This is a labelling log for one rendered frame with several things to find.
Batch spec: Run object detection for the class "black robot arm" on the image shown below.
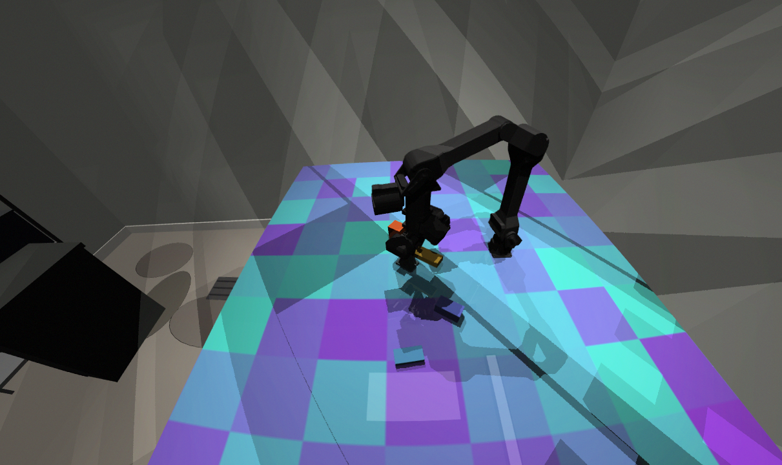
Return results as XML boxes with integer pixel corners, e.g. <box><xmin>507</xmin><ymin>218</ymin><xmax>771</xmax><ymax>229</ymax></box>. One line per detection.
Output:
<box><xmin>371</xmin><ymin>115</ymin><xmax>549</xmax><ymax>258</ymax></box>

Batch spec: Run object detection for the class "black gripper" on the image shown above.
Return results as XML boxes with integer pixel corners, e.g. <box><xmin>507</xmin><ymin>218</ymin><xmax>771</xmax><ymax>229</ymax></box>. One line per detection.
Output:
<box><xmin>386</xmin><ymin>205</ymin><xmax>444</xmax><ymax>260</ymax></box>

